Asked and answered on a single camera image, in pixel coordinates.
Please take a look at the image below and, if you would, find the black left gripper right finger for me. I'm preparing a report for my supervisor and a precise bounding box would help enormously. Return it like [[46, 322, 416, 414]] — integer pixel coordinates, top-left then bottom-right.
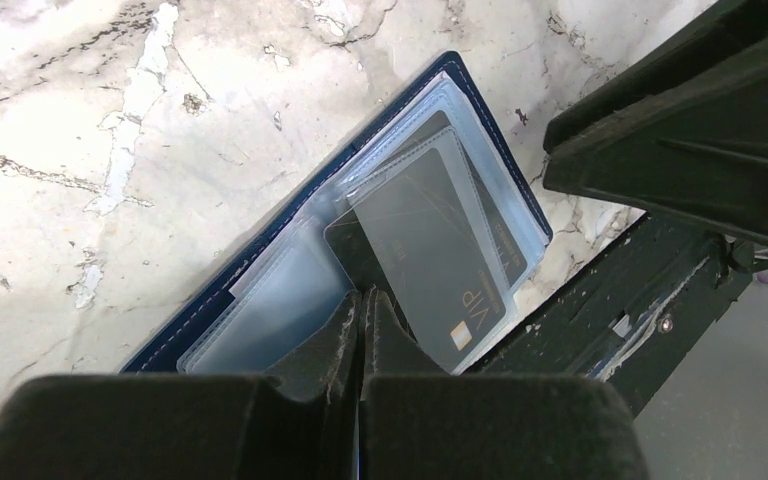
[[359, 289, 649, 479]]

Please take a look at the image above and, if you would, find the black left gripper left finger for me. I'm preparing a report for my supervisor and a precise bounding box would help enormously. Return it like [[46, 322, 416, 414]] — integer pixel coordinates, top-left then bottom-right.
[[0, 291, 361, 479]]

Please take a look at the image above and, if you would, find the black gold-lined card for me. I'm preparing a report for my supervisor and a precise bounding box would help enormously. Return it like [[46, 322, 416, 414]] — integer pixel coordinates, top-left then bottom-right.
[[324, 147, 507, 373]]

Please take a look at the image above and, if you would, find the navy blue card holder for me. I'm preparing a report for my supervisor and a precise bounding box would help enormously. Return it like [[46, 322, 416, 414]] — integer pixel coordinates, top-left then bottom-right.
[[125, 51, 552, 374]]

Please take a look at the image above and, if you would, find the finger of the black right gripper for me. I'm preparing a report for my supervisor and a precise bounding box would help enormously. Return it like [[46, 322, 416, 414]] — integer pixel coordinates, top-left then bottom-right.
[[543, 39, 768, 246], [543, 0, 768, 153]]

